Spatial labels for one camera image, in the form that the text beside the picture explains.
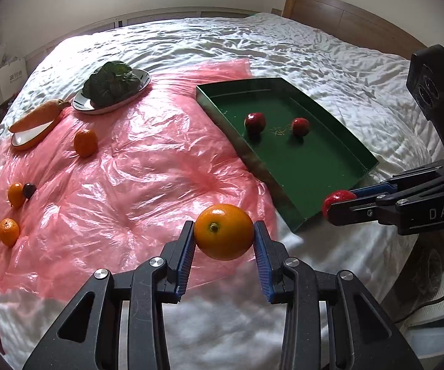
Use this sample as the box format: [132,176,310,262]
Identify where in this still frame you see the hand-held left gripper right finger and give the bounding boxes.
[253,220,425,370]

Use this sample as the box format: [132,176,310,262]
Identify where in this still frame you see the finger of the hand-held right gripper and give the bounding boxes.
[328,194,403,227]
[348,166,444,201]

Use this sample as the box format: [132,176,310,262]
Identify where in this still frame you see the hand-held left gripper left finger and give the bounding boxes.
[22,220,196,370]

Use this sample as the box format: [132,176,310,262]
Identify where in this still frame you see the small red fruit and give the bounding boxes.
[291,117,310,137]
[244,113,267,135]
[322,190,357,218]

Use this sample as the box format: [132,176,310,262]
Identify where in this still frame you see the large orange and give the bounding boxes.
[194,203,255,261]

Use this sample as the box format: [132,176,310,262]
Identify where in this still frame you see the green tray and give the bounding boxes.
[196,77,380,233]

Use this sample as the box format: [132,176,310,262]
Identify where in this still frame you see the pink plastic sheet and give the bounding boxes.
[0,59,284,297]

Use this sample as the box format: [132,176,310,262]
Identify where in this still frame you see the small orange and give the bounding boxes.
[0,218,21,246]
[73,129,99,158]
[7,183,26,208]

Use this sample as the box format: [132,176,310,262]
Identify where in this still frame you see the white bed sheet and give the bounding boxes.
[0,12,444,370]

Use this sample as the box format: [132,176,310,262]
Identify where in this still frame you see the wooden headboard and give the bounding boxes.
[282,0,428,60]

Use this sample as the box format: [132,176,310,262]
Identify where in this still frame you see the white oval plate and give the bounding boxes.
[71,70,152,115]

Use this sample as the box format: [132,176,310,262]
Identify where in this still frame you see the green leafy vegetable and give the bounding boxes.
[82,61,142,105]

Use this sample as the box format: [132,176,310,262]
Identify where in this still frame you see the small brown-rimmed plate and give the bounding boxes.
[11,117,59,152]

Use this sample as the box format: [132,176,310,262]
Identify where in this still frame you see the carrot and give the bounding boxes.
[8,99,71,133]

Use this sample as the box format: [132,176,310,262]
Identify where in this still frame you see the white paper bag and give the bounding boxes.
[0,57,28,106]

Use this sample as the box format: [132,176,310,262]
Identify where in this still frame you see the black cable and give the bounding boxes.
[393,277,444,324]

